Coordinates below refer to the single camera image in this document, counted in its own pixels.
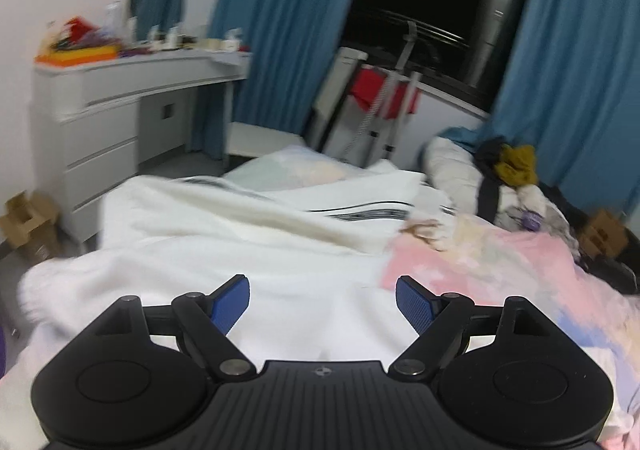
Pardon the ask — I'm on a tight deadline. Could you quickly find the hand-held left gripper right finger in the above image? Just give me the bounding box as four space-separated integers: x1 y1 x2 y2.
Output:
387 276 571 383

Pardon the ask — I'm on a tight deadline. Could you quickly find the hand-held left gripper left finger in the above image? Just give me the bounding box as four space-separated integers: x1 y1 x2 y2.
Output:
75 274 258 383

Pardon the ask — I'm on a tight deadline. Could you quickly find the white garment with black stripes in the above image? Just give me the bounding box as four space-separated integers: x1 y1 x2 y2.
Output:
17 157 456 431

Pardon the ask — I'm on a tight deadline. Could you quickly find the pink printed blanket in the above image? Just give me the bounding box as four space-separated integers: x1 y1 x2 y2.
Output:
380 215 640 446

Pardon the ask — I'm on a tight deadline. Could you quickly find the black cloth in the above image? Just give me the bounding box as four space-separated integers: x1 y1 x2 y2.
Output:
472 137 511 226

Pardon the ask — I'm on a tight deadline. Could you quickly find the pale pillow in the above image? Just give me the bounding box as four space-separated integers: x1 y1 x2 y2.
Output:
222 145 381 193

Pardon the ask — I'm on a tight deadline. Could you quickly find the mustard yellow cloth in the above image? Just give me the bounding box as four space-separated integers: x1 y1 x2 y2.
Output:
495 144 540 187

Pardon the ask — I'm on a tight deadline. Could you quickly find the small cardboard box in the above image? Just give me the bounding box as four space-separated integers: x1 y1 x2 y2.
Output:
580 210 630 258

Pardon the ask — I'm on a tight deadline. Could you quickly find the dark bag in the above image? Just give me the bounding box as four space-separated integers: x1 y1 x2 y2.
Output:
585 257 640 296

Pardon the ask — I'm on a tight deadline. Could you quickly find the white drying rack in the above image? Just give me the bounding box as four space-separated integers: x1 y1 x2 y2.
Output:
345 22 426 166

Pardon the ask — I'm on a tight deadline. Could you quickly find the open cardboard box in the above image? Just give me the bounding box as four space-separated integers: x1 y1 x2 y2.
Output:
0 190 63 261

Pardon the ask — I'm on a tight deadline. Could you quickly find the white dresser desk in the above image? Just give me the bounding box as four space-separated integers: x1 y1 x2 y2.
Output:
32 50 251 241

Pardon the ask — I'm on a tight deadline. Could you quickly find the white folded board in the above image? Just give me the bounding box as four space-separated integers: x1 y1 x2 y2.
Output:
312 46 371 156

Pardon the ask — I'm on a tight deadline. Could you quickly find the red cloth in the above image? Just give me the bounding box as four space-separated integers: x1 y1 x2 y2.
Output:
350 67 421 118

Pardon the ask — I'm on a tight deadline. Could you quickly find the row of small bottles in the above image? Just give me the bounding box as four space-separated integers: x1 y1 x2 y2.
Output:
147 24 243 53

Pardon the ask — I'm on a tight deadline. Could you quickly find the metal balcony railing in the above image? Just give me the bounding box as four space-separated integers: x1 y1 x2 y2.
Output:
360 7 473 48

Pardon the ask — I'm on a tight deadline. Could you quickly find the blue curtain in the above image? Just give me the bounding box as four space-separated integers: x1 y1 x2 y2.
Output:
480 0 640 216
187 0 376 161

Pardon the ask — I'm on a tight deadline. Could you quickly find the orange flat box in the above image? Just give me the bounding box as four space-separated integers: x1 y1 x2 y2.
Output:
35 45 123 66

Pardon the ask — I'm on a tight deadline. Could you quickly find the pile of colourful clutter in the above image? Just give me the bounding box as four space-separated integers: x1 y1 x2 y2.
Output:
42 2 132 53

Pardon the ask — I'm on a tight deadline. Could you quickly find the grey vertical pipe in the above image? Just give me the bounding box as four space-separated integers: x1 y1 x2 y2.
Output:
467 0 536 96

